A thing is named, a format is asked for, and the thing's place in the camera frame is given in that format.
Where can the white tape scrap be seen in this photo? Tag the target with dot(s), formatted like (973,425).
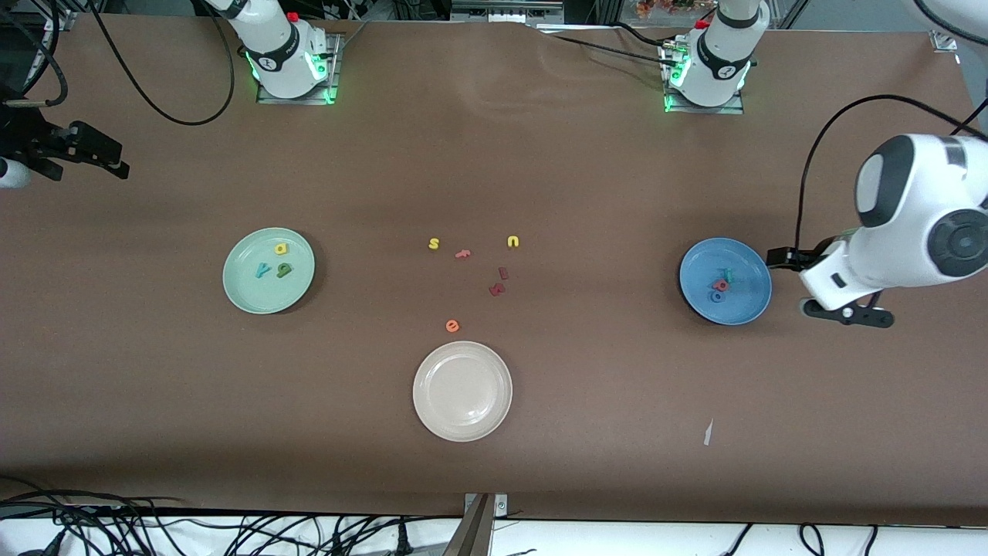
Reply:
(708,434)

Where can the aluminium frame profile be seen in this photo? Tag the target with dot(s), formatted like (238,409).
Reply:
(46,46)

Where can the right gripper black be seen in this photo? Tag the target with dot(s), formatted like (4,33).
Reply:
(31,141)

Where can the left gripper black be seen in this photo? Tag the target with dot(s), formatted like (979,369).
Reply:
(803,257)

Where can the blue plate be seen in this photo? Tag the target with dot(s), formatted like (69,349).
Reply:
(745,301)

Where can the beige plate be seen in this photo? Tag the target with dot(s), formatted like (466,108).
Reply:
(462,391)

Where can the orange flower bunch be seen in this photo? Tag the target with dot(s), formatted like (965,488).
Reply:
(664,8)

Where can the teal foam letter y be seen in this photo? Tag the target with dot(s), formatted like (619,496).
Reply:
(262,271)

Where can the grey metal bar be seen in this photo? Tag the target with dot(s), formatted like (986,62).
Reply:
(471,533)

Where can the small metal table bracket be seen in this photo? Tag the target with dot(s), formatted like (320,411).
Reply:
(500,506)

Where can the brown table cover sheet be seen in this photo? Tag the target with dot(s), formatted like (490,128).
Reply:
(540,154)

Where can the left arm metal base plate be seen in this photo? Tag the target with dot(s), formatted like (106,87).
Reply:
(675,109)

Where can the silver metal rail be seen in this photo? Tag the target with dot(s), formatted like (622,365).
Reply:
(505,9)

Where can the green plate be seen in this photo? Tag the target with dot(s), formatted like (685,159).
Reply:
(247,289)

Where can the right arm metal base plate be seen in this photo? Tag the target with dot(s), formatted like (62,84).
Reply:
(336,69)

